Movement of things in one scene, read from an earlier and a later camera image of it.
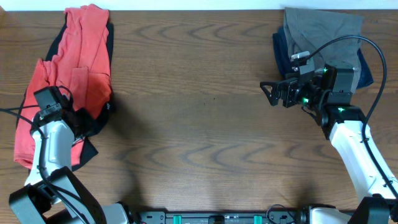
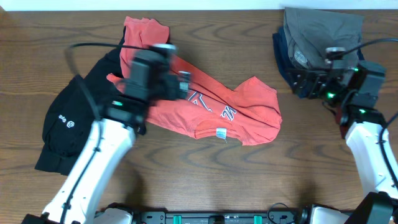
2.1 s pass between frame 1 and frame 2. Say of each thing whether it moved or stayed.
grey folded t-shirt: stayed
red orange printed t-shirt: moved
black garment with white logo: moved
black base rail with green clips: stayed
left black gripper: moved
